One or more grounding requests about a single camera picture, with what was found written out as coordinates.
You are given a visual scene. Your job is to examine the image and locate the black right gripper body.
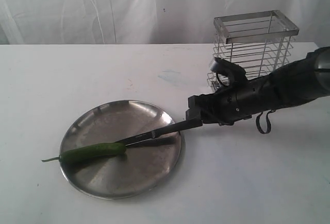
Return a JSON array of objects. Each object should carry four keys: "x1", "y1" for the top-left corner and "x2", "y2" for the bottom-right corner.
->
[{"x1": 200, "y1": 80, "x2": 252, "y2": 126}]

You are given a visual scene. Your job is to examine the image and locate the black handled kitchen knife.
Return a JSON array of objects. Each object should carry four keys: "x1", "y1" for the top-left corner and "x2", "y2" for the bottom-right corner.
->
[{"x1": 117, "y1": 118, "x2": 203, "y2": 146}]

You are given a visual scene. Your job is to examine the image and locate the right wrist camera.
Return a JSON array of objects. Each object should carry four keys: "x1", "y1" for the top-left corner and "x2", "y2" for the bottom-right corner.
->
[{"x1": 210, "y1": 57, "x2": 248, "y2": 86}]

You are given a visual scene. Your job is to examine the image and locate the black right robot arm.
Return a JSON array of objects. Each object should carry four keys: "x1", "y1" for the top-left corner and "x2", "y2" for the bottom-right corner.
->
[{"x1": 186, "y1": 47, "x2": 329, "y2": 125}]

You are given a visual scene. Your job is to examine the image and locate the metal wire utensil rack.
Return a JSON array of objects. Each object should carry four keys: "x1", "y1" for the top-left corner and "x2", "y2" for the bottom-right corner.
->
[{"x1": 213, "y1": 10, "x2": 300, "y2": 79}]

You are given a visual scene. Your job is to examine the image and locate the green chili pepper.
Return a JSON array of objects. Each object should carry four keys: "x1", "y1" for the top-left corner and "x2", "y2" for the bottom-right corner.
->
[{"x1": 41, "y1": 143, "x2": 126, "y2": 164}]

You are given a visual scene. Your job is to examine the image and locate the round stainless steel plate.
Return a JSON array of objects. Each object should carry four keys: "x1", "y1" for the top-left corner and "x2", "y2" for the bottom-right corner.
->
[{"x1": 60, "y1": 100, "x2": 184, "y2": 199}]

